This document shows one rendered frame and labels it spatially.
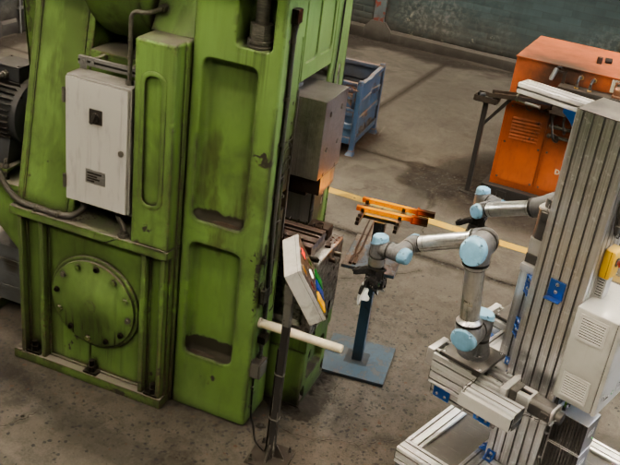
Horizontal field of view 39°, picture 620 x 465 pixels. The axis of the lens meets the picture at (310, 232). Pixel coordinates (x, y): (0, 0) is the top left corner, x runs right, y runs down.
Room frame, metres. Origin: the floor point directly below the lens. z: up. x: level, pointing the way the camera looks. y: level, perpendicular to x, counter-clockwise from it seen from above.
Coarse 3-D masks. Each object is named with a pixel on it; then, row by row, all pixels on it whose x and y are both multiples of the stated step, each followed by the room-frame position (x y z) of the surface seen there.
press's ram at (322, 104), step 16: (304, 80) 4.16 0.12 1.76; (320, 80) 4.19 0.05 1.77; (304, 96) 3.92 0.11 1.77; (320, 96) 3.95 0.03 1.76; (336, 96) 3.99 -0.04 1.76; (304, 112) 3.91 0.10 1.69; (320, 112) 3.88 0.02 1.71; (336, 112) 4.01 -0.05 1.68; (304, 128) 3.90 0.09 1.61; (320, 128) 3.88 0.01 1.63; (336, 128) 4.05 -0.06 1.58; (304, 144) 3.90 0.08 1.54; (320, 144) 3.87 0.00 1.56; (336, 144) 4.08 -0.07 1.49; (304, 160) 3.90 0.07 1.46; (320, 160) 3.88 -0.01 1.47; (336, 160) 4.12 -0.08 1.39; (304, 176) 3.89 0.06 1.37; (320, 176) 3.91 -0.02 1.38
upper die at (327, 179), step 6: (324, 174) 3.97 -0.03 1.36; (330, 174) 4.06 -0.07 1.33; (294, 180) 3.96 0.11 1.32; (300, 180) 3.95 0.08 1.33; (306, 180) 3.94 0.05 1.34; (312, 180) 3.93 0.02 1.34; (318, 180) 3.92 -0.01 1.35; (324, 180) 3.97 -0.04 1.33; (330, 180) 4.07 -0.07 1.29; (294, 186) 3.96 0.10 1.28; (300, 186) 3.95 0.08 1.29; (306, 186) 3.94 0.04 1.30; (312, 186) 3.93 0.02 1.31; (318, 186) 3.92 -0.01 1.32; (324, 186) 3.99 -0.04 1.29; (306, 192) 3.94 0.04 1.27; (312, 192) 3.93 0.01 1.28; (318, 192) 3.92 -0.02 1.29
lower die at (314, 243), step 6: (288, 222) 4.14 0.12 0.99; (294, 222) 4.15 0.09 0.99; (288, 228) 4.07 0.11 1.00; (306, 228) 4.09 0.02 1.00; (312, 228) 4.11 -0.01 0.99; (288, 234) 4.01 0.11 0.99; (294, 234) 4.02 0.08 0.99; (300, 234) 4.03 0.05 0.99; (306, 234) 4.03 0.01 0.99; (312, 234) 4.03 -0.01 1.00; (324, 234) 4.09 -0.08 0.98; (306, 240) 3.98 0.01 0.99; (312, 240) 3.98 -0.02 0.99; (318, 240) 4.01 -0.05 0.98; (324, 240) 4.10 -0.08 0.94; (306, 246) 3.93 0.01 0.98; (312, 246) 3.93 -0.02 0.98; (318, 246) 4.03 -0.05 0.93; (312, 252) 3.94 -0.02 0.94
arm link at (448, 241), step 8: (448, 232) 3.53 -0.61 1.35; (456, 232) 3.50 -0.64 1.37; (464, 232) 3.48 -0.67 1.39; (472, 232) 3.44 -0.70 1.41; (408, 240) 3.57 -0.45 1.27; (416, 240) 3.57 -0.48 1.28; (424, 240) 3.55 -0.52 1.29; (432, 240) 3.53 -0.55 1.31; (440, 240) 3.50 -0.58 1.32; (448, 240) 3.48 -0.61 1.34; (456, 240) 3.47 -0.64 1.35; (416, 248) 3.55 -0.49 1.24; (424, 248) 3.54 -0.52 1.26; (432, 248) 3.52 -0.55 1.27; (440, 248) 3.50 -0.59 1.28; (448, 248) 3.49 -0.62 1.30; (456, 248) 3.48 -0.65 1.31; (496, 248) 3.36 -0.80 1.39
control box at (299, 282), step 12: (288, 240) 3.59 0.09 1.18; (300, 240) 3.60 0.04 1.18; (288, 252) 3.48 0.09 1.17; (300, 252) 3.46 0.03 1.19; (288, 264) 3.38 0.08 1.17; (300, 264) 3.34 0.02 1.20; (312, 264) 3.61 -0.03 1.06; (288, 276) 3.28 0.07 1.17; (300, 276) 3.29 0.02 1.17; (300, 288) 3.29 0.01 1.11; (312, 288) 3.34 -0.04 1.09; (300, 300) 3.29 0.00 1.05; (312, 300) 3.30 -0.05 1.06; (312, 312) 3.30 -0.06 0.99; (312, 324) 3.30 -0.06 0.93
